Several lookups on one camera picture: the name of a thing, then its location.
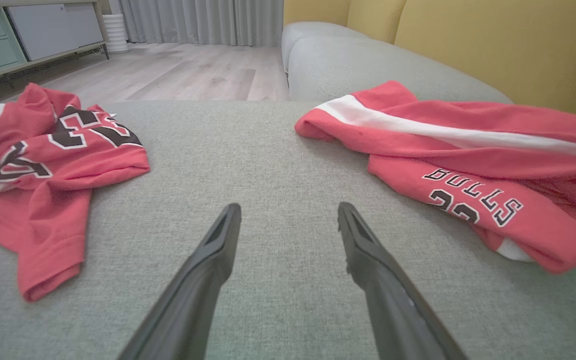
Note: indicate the red jersey with large number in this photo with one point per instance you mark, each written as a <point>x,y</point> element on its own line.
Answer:
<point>53,200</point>

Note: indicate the grey rounded sofa seat cushion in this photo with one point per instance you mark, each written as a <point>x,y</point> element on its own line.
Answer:
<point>358,65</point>

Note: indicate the cabinet with green drawers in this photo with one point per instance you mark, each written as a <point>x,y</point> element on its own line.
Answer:
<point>53,30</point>

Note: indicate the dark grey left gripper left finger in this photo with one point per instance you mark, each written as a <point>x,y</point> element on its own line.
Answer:
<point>193,300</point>

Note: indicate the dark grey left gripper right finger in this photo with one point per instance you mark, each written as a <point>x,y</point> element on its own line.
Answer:
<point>393,310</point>

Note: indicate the grey pleated curtain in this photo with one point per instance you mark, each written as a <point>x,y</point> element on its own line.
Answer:
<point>203,20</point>

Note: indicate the yellow sofa back cushion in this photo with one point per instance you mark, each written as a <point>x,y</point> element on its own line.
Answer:
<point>375,17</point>
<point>315,11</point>
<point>518,45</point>

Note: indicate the red white-striped Bulls garment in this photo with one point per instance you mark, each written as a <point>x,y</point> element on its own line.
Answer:
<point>468,150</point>

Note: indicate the white ribbed cylinder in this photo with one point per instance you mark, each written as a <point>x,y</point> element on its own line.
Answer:
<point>116,34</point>

